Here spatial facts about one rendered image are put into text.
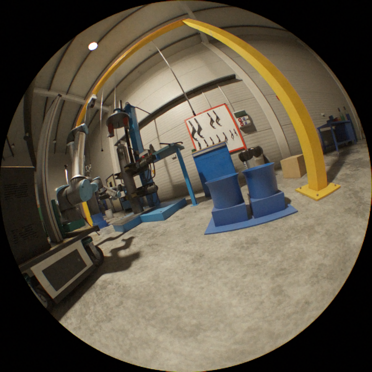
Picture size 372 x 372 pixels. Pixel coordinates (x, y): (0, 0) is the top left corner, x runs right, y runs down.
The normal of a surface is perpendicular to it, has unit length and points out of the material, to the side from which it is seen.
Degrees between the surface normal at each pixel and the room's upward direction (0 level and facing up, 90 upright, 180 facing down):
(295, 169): 90
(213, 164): 90
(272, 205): 90
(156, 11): 174
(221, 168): 90
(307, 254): 0
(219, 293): 0
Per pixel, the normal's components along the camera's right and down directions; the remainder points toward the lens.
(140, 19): 0.26, 0.96
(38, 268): 0.95, -0.30
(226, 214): -0.39, 0.17
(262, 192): -0.65, 0.24
